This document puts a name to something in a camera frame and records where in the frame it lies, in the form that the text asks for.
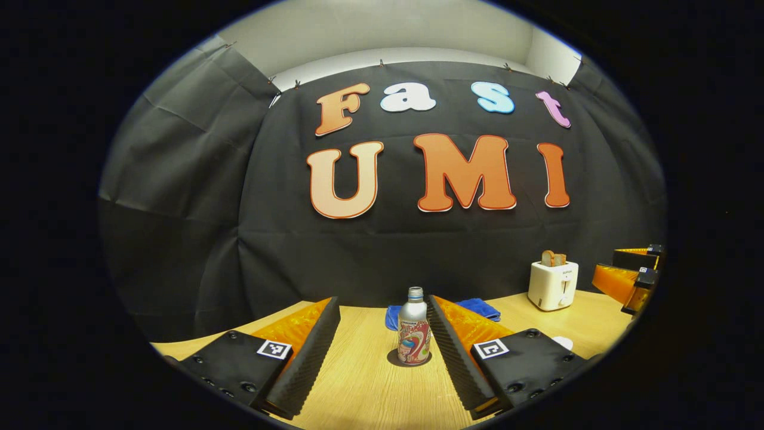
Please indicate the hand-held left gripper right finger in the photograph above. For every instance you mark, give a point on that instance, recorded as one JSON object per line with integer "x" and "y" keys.
{"x": 456, "y": 364}

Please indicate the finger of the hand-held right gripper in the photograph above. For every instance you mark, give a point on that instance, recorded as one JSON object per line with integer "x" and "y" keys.
{"x": 635, "y": 260}
{"x": 615, "y": 283}

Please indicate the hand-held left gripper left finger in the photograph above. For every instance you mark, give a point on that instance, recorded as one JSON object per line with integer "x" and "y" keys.
{"x": 310, "y": 358}

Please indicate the silver water bottle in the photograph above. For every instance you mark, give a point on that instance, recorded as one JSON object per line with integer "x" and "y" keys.
{"x": 413, "y": 334}

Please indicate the dark round coaster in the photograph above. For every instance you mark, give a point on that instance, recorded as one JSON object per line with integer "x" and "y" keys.
{"x": 391, "y": 358}

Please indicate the short toast slice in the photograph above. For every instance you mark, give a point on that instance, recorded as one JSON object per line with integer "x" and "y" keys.
{"x": 560, "y": 260}

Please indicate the blue folded towel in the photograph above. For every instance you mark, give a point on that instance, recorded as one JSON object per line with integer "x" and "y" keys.
{"x": 477, "y": 307}

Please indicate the white toaster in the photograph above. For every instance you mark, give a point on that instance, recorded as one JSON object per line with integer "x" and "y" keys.
{"x": 552, "y": 286}

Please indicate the black backdrop cloth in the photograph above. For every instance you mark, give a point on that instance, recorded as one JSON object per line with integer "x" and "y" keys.
{"x": 388, "y": 251}

